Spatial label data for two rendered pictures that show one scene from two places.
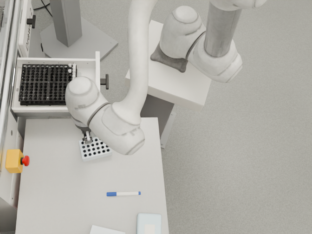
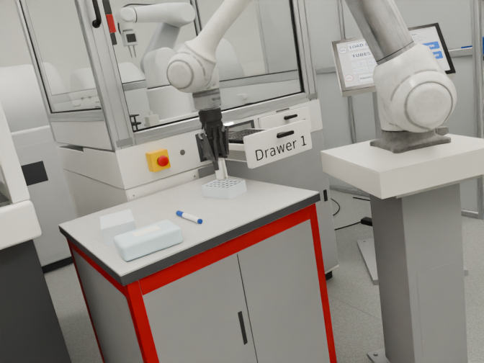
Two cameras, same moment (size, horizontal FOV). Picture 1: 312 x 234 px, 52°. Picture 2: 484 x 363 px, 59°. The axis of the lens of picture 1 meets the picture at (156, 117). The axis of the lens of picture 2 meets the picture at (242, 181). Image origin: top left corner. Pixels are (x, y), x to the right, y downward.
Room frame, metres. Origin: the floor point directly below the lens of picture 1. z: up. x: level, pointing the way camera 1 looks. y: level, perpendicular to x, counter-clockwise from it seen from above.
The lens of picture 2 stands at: (0.23, -1.15, 1.14)
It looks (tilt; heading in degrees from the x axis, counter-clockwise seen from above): 14 degrees down; 78
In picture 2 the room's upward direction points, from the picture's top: 10 degrees counter-clockwise
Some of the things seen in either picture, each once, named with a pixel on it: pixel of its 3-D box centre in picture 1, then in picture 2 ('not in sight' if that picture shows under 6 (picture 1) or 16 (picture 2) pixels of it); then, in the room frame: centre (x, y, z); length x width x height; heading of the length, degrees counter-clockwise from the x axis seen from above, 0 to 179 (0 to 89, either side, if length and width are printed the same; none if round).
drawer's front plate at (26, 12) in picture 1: (26, 26); (286, 124); (0.86, 0.69, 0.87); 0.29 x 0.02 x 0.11; 22
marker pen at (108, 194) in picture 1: (123, 193); (189, 217); (0.30, 0.02, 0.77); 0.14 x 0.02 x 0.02; 111
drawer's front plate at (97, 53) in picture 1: (98, 85); (279, 142); (0.68, 0.28, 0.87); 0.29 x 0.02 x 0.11; 22
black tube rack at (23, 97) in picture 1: (49, 86); (246, 142); (0.61, 0.47, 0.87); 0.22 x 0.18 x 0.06; 112
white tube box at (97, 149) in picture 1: (95, 147); (223, 188); (0.45, 0.20, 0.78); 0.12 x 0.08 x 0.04; 124
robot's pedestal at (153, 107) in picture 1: (159, 98); (418, 274); (1.02, 0.02, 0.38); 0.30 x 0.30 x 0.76; 89
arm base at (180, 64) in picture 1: (175, 46); (413, 134); (1.04, 0.02, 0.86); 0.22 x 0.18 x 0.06; 175
